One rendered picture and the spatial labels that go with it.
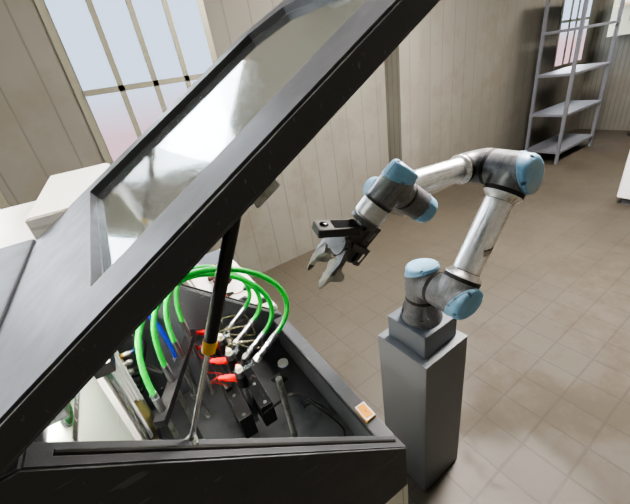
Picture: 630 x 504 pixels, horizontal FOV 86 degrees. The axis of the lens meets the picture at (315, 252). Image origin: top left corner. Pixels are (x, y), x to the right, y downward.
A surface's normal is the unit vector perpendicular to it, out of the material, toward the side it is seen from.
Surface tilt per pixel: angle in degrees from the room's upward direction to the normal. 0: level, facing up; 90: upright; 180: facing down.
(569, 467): 0
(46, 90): 90
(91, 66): 90
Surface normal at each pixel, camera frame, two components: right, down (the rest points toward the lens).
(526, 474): -0.14, -0.87
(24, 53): 0.57, 0.31
